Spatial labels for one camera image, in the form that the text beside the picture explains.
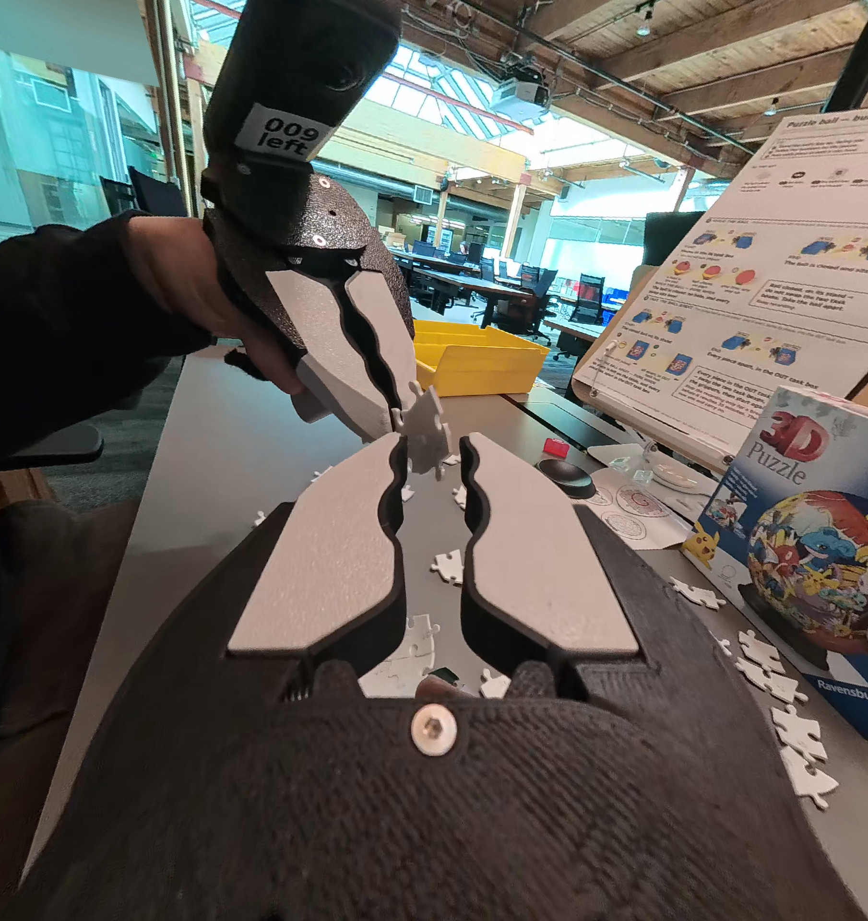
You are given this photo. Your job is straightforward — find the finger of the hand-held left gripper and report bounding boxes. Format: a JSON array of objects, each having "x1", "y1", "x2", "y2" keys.
[
  {"x1": 264, "y1": 271, "x2": 397, "y2": 443},
  {"x1": 344, "y1": 265, "x2": 419, "y2": 414}
]

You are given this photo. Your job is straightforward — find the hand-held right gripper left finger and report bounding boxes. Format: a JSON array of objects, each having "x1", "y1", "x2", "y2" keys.
[{"x1": 227, "y1": 432, "x2": 411, "y2": 679}]

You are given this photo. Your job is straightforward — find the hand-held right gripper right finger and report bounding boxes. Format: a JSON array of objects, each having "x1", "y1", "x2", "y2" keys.
[{"x1": 459, "y1": 433, "x2": 641, "y2": 679}]

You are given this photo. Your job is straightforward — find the white puzzle pieces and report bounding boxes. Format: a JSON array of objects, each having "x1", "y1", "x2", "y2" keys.
[{"x1": 254, "y1": 460, "x2": 838, "y2": 810}]

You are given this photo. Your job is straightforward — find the narrow curved white puzzle strip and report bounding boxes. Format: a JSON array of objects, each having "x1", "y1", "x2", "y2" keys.
[{"x1": 391, "y1": 385, "x2": 452, "y2": 479}]

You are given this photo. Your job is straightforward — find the person's left forearm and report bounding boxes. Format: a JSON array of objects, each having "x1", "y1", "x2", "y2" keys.
[{"x1": 0, "y1": 212, "x2": 215, "y2": 476}]

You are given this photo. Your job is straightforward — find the black round ball stand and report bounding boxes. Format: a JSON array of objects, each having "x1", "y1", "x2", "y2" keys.
[{"x1": 536, "y1": 460, "x2": 596, "y2": 502}]

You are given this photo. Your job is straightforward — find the blue puzzle ball box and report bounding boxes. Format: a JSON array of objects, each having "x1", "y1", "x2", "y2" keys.
[{"x1": 682, "y1": 385, "x2": 868, "y2": 742}]

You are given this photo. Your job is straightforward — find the person's left hand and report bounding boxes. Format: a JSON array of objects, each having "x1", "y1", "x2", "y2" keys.
[{"x1": 126, "y1": 214, "x2": 307, "y2": 397}]

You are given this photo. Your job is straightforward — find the long wooden office desk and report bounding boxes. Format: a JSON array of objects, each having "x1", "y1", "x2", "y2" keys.
[{"x1": 394, "y1": 248, "x2": 546, "y2": 325}]

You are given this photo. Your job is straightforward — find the yellow plastic bin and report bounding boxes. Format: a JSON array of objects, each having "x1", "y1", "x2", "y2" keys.
[{"x1": 412, "y1": 320, "x2": 551, "y2": 398}]

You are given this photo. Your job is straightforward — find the printed paper instruction sheet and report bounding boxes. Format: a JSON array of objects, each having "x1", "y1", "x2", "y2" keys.
[{"x1": 591, "y1": 468, "x2": 694, "y2": 551}]

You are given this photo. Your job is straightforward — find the white board stand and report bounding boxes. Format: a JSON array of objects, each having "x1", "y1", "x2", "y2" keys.
[{"x1": 588, "y1": 440, "x2": 723, "y2": 497}]

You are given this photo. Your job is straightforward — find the clear plastic bag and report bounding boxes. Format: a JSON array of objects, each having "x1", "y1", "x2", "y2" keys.
[{"x1": 624, "y1": 440, "x2": 661, "y2": 484}]

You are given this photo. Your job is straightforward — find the black office chair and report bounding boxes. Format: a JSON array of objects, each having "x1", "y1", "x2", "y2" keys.
[{"x1": 569, "y1": 273, "x2": 609, "y2": 326}]

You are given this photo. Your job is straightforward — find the white ceiling projector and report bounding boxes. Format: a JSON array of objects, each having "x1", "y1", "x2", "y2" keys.
[{"x1": 490, "y1": 68, "x2": 551, "y2": 122}]

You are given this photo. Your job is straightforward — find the black chair armrest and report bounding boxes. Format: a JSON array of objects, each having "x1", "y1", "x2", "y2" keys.
[{"x1": 0, "y1": 423, "x2": 105, "y2": 470}]

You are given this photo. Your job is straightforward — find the black office monitor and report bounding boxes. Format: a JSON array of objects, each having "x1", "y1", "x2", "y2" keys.
[{"x1": 642, "y1": 211, "x2": 707, "y2": 269}]

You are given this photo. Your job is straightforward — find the white laminated instruction board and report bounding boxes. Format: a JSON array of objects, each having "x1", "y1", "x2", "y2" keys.
[{"x1": 572, "y1": 106, "x2": 868, "y2": 461}]

